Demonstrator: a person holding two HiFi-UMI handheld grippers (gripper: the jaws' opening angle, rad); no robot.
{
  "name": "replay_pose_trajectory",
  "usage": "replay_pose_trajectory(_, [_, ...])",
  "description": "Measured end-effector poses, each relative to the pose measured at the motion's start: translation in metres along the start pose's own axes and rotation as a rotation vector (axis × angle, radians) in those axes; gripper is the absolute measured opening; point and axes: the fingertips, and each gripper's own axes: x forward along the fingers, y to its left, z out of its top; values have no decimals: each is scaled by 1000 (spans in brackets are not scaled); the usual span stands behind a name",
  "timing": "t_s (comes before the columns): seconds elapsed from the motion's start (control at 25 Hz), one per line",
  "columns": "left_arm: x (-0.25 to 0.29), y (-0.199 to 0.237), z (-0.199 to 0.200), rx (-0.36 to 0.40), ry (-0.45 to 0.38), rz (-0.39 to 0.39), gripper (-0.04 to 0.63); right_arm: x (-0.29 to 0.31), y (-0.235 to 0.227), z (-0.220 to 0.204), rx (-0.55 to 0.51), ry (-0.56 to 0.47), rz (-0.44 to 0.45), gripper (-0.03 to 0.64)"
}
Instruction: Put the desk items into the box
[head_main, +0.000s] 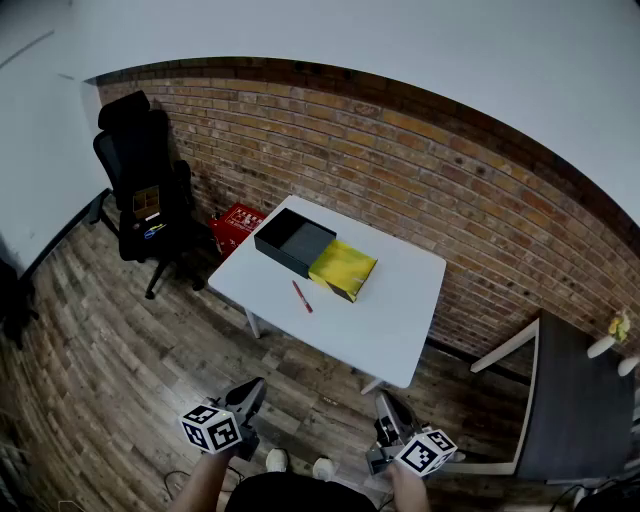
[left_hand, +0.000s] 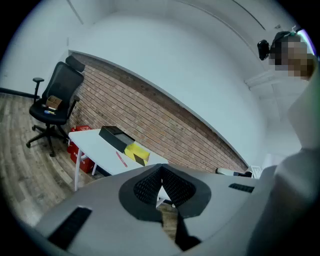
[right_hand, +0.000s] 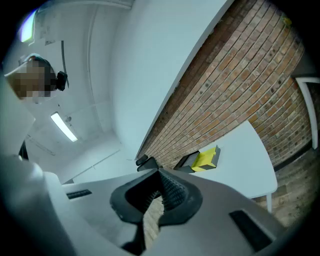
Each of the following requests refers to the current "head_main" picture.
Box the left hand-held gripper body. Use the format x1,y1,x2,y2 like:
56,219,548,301
178,377,268,462

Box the black box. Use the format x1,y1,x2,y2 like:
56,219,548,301
253,207,379,304

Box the person's black clothing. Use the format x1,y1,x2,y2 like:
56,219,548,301
224,472,379,512

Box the person's right forearm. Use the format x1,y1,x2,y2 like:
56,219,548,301
384,462,432,512

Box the red pen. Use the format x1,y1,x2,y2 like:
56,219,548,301
291,279,314,315

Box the person's left forearm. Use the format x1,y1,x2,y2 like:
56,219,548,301
167,447,241,512

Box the white table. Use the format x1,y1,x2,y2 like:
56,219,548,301
207,194,447,396

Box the black floor cable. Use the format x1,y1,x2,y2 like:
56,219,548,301
163,468,192,502

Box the black office chair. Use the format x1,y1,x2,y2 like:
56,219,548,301
92,89,221,301

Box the wooden organizer box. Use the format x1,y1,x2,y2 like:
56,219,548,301
132,185,162,220

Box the dark grey desk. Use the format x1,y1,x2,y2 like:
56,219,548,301
469,308,636,484

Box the black floor stand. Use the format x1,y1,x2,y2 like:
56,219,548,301
0,259,40,351

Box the white vase with yellow flowers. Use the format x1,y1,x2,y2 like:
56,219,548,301
587,309,632,359

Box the person's left white shoe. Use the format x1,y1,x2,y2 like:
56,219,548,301
264,448,290,474

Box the red crate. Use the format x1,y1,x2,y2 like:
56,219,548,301
208,202,267,259

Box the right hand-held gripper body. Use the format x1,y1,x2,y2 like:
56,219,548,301
364,389,459,477

